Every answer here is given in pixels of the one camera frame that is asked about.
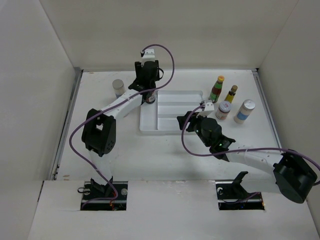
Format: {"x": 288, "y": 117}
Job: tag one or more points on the white peppercorn jar silver lid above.
{"x": 118, "y": 87}

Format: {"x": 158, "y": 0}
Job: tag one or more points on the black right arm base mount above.
{"x": 231, "y": 196}

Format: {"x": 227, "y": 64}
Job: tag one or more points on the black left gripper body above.
{"x": 139, "y": 66}

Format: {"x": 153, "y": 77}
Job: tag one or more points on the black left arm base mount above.
{"x": 99, "y": 197}

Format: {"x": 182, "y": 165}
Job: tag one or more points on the dark soy sauce bottle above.
{"x": 150, "y": 97}

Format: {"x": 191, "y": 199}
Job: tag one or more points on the small yellow oil bottle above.
{"x": 231, "y": 94}

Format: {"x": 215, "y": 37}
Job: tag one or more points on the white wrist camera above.
{"x": 207, "y": 108}
{"x": 147, "y": 55}

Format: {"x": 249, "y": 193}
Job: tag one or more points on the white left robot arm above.
{"x": 99, "y": 134}

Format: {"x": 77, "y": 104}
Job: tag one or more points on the white powder shaker blue label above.
{"x": 244, "y": 111}

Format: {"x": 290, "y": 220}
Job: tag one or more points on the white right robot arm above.
{"x": 287, "y": 171}

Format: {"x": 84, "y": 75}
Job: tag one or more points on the brown sauce jar white lid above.
{"x": 223, "y": 110}

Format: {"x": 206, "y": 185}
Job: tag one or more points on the red chili sauce bottle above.
{"x": 216, "y": 89}

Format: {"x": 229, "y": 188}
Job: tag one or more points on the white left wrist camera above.
{"x": 147, "y": 55}

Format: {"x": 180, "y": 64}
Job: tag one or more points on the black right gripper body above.
{"x": 198, "y": 129}

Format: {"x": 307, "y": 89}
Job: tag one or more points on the white divided organizer tray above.
{"x": 160, "y": 117}

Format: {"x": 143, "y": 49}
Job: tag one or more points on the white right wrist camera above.
{"x": 207, "y": 108}

